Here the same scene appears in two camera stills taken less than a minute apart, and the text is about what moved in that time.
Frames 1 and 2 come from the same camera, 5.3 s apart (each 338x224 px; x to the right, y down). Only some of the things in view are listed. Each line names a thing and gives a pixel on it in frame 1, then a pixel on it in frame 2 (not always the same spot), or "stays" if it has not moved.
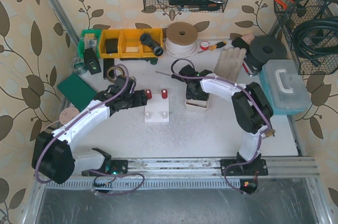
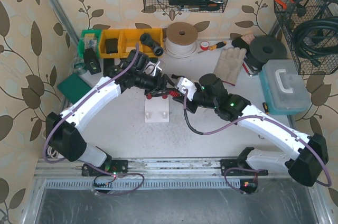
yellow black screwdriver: [213, 47] stays
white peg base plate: [157, 109] stays
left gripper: [142, 97] → [162, 82]
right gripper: [197, 95] → [190, 100]
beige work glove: [229, 62] stays
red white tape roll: [204, 45] stays
